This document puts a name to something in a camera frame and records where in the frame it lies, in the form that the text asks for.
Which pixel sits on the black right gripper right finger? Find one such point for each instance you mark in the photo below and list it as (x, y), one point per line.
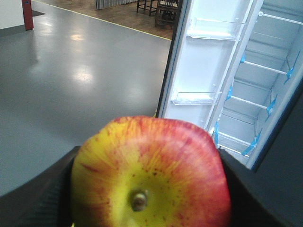
(256, 202)

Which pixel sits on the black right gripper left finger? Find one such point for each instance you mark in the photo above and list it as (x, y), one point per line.
(44, 201)

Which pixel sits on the red yellow apple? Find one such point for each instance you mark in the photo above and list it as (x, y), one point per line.
(141, 171)

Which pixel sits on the side-by-side fridge body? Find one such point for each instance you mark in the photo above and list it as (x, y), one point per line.
(266, 69)

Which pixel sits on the clear middle door bin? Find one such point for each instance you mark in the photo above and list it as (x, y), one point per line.
(195, 98)

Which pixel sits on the clear door bin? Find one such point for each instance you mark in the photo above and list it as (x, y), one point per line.
(195, 98)
(215, 29)

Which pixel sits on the clear upper door bin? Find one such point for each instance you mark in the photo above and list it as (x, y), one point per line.
(215, 29)

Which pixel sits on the red pillar box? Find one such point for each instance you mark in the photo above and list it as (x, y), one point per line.
(27, 14)

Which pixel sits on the wooden chair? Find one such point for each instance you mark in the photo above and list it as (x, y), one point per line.
(166, 13)

